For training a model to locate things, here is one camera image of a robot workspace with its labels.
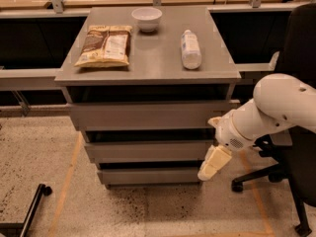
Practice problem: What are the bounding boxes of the black chair leg with caster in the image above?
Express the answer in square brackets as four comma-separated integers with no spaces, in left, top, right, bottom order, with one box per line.
[0,183,53,237]

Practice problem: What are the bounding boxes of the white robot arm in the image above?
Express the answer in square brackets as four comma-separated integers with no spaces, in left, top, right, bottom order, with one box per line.
[197,73,316,181]

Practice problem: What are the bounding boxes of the grey top drawer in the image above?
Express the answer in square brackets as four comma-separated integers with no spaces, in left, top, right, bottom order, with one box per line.
[70,101,240,131]

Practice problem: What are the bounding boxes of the black office chair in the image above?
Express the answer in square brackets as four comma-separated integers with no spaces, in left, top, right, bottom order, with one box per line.
[231,3,316,237]

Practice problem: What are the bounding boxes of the white bowl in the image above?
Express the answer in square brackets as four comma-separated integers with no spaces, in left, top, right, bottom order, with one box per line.
[131,7,163,33]

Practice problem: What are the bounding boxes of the grey middle drawer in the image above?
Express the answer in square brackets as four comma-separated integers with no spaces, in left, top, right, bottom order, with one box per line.
[85,140,212,163]

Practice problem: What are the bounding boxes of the white plastic bottle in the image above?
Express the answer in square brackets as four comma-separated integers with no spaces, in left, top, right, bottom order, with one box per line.
[181,30,201,70]

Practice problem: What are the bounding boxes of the grey bottom drawer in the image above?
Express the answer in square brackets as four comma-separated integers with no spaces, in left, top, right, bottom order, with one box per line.
[98,168,200,186]

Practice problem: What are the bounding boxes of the brown yellow snack bag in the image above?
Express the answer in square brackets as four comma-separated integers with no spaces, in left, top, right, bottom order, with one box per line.
[75,25,132,68]

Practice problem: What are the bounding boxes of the grey drawer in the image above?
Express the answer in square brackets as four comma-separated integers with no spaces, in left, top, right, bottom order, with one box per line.
[85,140,212,163]
[70,101,240,131]
[98,168,200,186]

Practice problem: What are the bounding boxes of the grey drawer cabinet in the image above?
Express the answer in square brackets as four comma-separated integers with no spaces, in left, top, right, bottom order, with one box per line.
[55,7,240,174]

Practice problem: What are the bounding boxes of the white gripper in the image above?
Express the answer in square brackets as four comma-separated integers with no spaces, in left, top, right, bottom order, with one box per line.
[197,112,255,181]

